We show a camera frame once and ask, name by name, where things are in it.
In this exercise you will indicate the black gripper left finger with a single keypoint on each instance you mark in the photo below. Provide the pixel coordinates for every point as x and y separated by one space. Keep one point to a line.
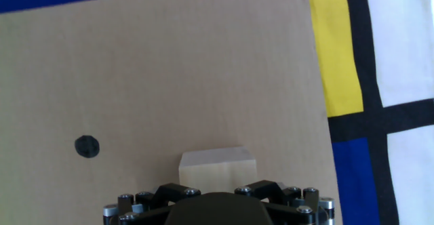
171 190

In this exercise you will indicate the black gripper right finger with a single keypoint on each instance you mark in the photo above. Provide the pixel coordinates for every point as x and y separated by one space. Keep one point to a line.
264 187

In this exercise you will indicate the light wooden cube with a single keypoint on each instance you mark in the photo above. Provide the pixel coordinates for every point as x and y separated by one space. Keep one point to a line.
217 170

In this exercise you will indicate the colour block patterned cloth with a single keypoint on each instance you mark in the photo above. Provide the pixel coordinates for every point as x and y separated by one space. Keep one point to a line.
403 48

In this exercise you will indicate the brown cardboard sheet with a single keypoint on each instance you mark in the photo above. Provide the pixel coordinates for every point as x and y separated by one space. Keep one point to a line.
169 82

